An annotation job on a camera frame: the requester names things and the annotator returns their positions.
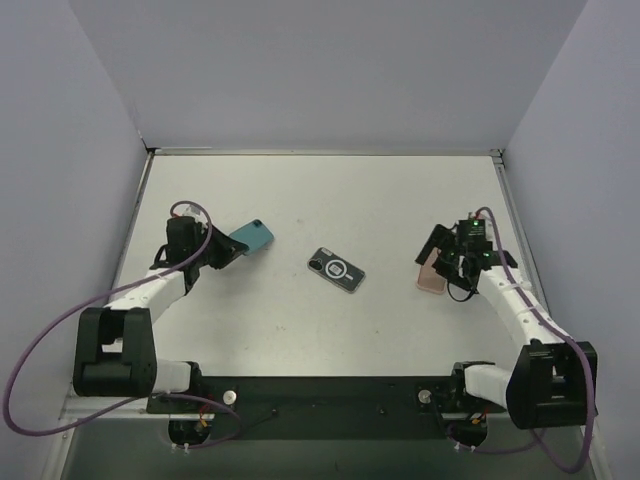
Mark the teal phone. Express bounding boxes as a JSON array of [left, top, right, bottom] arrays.
[[229, 219, 274, 256]]

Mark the aluminium table frame rail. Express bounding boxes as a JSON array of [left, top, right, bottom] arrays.
[[491, 150, 549, 310]]

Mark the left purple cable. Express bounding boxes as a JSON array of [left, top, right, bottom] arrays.
[[2, 201, 244, 449]]

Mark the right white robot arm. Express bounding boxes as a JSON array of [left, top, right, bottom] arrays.
[[415, 215, 598, 430]]

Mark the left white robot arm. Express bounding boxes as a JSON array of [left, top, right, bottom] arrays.
[[73, 216, 273, 412]]

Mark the purple cable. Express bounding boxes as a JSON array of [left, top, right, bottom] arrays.
[[474, 206, 600, 474], [2, 201, 244, 449]]

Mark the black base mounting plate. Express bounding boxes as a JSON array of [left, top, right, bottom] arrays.
[[144, 377, 509, 441]]

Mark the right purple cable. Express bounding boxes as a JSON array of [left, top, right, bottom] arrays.
[[474, 206, 600, 474]]

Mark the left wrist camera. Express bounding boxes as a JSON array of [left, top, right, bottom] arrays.
[[180, 204, 207, 224]]

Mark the clear phone case black insert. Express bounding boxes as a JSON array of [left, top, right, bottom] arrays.
[[307, 247, 366, 294]]

